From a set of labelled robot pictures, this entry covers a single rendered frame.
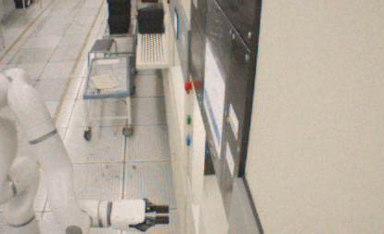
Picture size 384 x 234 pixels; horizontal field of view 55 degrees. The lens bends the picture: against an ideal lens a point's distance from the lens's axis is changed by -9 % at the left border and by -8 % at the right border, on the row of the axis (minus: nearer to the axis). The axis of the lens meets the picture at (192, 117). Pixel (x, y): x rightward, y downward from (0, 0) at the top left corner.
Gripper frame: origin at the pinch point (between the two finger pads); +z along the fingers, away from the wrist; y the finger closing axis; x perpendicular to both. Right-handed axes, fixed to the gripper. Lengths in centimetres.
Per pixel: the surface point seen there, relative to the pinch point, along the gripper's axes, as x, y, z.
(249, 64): 59, 29, 15
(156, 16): -20, -285, -10
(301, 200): 53, 54, 17
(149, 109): -119, -281, -18
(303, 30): 71, 46, 17
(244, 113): 50, 29, 15
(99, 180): -119, -162, -54
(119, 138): -119, -224, -44
